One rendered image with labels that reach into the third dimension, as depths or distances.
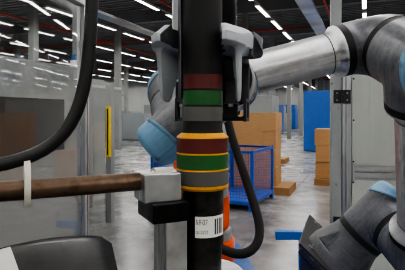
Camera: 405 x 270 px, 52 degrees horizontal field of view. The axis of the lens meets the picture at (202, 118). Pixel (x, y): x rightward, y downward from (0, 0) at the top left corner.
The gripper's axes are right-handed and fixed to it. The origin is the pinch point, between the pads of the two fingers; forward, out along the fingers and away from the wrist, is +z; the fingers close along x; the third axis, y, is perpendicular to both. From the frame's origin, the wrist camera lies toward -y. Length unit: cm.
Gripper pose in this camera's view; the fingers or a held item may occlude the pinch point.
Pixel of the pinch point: (193, 29)
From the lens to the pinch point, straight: 32.4
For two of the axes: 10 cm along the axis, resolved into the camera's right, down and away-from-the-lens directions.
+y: 0.0, 10.0, 0.1
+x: -9.9, -0.1, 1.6
